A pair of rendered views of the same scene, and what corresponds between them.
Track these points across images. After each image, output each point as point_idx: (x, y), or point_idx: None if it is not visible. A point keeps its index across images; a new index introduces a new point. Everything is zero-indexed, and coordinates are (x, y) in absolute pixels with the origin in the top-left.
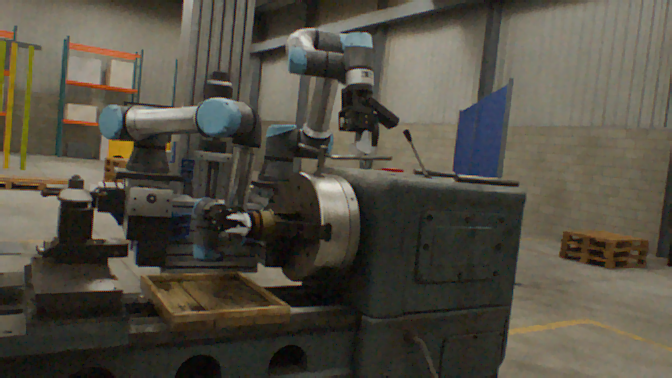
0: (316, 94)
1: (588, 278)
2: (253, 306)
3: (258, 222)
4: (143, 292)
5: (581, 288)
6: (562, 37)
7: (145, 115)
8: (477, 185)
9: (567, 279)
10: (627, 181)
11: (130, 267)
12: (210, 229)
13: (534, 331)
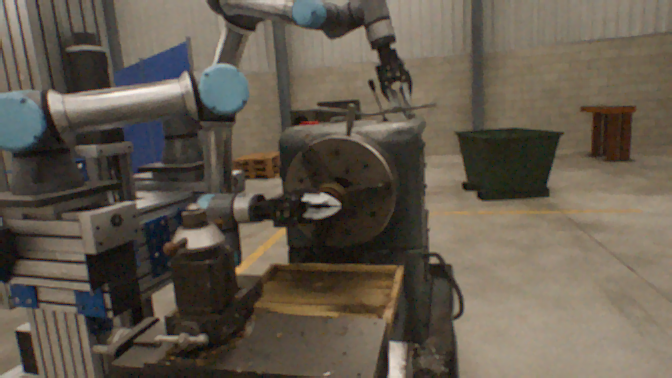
0: (227, 55)
1: (268, 188)
2: (368, 282)
3: (339, 198)
4: None
5: (272, 196)
6: (174, 0)
7: (86, 102)
8: (419, 119)
9: (257, 193)
10: (253, 113)
11: None
12: (277, 225)
13: (283, 235)
